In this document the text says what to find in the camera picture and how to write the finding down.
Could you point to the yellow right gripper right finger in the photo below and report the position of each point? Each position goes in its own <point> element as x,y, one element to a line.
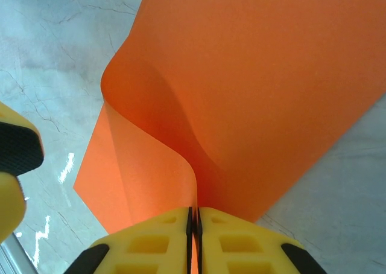
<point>211,231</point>

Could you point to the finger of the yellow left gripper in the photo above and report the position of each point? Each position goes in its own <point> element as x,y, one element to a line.
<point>21,147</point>
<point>10,207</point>

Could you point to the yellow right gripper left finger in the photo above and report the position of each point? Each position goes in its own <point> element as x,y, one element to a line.
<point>178,231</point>

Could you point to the aluminium rail frame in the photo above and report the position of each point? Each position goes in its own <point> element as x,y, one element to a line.
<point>9,262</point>

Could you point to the orange paper sheet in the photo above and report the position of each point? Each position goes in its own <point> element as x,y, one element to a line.
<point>241,90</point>

